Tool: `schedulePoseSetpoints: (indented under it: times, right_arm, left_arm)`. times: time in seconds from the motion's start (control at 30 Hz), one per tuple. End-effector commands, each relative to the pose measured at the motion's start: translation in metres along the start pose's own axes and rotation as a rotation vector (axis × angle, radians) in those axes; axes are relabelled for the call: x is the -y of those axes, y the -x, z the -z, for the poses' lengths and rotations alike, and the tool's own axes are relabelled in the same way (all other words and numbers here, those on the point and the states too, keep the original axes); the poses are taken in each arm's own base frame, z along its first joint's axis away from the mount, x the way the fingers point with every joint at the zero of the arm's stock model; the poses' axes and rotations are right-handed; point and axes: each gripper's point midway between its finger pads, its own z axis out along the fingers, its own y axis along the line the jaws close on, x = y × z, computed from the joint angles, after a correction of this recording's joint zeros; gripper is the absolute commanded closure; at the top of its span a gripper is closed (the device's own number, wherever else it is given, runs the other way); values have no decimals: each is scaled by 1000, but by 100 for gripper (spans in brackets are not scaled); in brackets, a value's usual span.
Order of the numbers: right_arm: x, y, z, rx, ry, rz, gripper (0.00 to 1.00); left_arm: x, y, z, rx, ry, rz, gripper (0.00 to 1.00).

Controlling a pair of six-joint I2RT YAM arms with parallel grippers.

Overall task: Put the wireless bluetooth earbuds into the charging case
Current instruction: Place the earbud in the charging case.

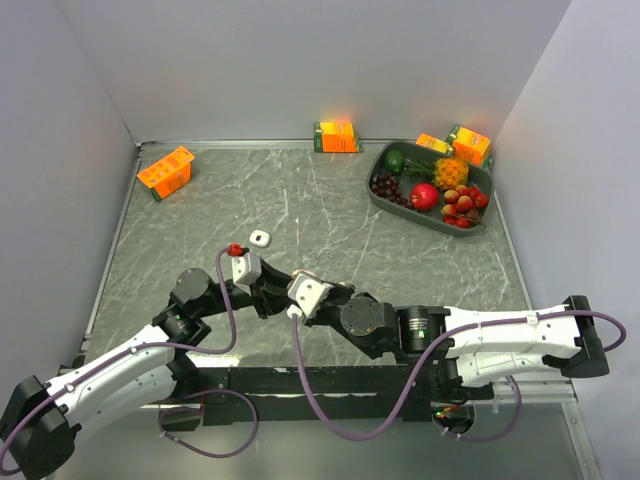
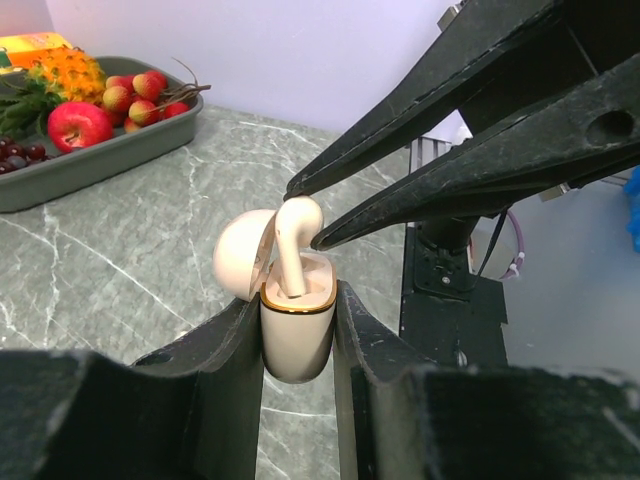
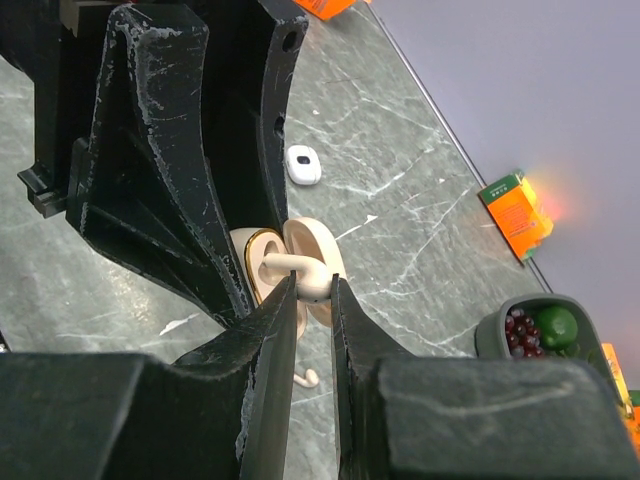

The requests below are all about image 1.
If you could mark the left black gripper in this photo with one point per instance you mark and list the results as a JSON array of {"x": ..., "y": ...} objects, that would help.
[{"x": 263, "y": 298}]

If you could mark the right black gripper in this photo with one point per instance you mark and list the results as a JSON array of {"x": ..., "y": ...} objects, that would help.
[{"x": 318, "y": 317}]

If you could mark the white earbud charging case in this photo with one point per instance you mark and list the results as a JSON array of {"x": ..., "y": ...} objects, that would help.
[{"x": 260, "y": 238}]

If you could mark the pink earbud charging case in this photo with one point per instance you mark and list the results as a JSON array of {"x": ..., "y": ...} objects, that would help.
[{"x": 299, "y": 272}]

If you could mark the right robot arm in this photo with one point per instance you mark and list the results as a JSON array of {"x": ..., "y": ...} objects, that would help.
[{"x": 464, "y": 348}]

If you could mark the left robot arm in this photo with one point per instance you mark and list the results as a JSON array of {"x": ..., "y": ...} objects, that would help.
[{"x": 43, "y": 420}]

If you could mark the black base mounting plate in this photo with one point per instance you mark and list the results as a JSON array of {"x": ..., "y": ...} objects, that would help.
[{"x": 343, "y": 392}]

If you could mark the dark grape bunch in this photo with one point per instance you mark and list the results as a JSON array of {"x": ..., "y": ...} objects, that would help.
[{"x": 386, "y": 186}]

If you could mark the red apple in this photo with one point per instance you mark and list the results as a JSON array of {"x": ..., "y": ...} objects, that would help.
[{"x": 424, "y": 197}]

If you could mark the orange juice carton left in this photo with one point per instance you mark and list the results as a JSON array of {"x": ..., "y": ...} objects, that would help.
[{"x": 167, "y": 175}]

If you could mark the orange juice carton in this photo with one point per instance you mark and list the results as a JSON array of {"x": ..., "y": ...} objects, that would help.
[
  {"x": 336, "y": 137},
  {"x": 167, "y": 175},
  {"x": 469, "y": 145}
]

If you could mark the green lime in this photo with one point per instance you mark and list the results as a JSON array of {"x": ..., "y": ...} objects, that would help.
[{"x": 394, "y": 162}]

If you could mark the orange juice carton middle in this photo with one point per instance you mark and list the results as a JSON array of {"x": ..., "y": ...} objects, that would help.
[{"x": 336, "y": 137}]

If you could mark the red lychee bunch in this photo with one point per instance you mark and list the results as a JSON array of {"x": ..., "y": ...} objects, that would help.
[{"x": 464, "y": 206}]

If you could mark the small pineapple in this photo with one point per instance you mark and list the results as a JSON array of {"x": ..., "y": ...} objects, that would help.
[{"x": 445, "y": 173}]

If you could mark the orange carton behind tray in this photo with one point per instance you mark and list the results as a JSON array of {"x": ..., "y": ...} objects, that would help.
[{"x": 435, "y": 144}]

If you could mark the orange juice carton right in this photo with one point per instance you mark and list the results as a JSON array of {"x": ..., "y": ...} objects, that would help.
[{"x": 469, "y": 145}]

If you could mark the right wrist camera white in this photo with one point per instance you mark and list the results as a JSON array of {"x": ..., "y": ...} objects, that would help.
[{"x": 306, "y": 293}]

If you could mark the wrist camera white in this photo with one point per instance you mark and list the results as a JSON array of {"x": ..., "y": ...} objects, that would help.
[
  {"x": 306, "y": 293},
  {"x": 246, "y": 266}
]

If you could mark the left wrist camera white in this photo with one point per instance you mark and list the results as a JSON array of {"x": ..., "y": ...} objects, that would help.
[{"x": 246, "y": 266}]

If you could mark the aluminium rail frame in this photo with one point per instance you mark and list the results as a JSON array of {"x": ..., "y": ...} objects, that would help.
[{"x": 317, "y": 211}]

